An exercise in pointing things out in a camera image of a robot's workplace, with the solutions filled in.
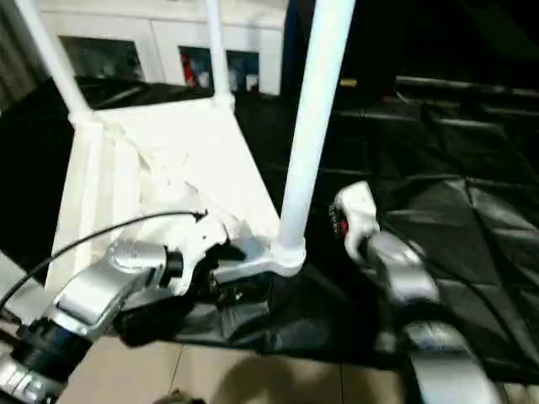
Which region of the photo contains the black table mat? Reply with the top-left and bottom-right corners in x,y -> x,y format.
0,80 -> 539,380

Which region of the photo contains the white glass-door cabinet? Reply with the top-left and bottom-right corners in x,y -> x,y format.
38,0 -> 289,95

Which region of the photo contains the grey curtain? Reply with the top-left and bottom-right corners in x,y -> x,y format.
0,0 -> 43,110

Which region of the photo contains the long black bar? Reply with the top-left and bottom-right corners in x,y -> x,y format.
396,76 -> 539,100

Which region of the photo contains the white plastic table top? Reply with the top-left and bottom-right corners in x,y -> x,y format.
42,94 -> 308,295

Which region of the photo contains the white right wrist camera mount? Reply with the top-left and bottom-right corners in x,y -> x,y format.
330,181 -> 380,260

